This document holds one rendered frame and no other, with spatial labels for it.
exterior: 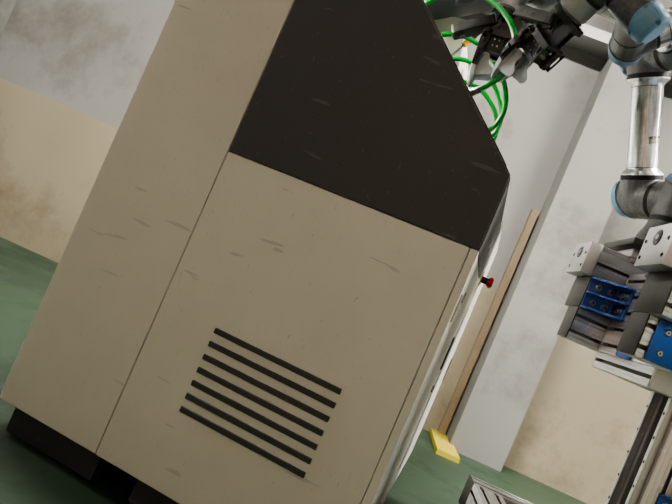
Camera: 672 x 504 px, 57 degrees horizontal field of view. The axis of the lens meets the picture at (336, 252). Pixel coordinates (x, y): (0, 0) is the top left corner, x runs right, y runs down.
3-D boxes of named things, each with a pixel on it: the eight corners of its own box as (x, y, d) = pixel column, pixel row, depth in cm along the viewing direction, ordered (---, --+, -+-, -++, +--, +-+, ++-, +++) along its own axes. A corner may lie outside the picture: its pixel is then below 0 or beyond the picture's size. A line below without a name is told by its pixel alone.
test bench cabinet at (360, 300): (317, 629, 118) (479, 250, 119) (80, 484, 133) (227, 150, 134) (376, 519, 186) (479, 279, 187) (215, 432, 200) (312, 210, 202)
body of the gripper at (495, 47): (506, 55, 155) (525, 11, 155) (474, 45, 157) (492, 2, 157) (505, 67, 162) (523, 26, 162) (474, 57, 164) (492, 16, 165)
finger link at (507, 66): (492, 87, 141) (525, 59, 136) (482, 69, 144) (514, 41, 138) (499, 92, 143) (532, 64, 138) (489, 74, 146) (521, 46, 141)
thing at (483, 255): (479, 253, 124) (510, 180, 124) (458, 245, 125) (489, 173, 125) (479, 278, 183) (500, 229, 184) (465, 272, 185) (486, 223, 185)
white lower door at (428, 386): (344, 575, 120) (481, 255, 122) (334, 569, 121) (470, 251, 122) (390, 491, 183) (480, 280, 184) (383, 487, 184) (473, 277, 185)
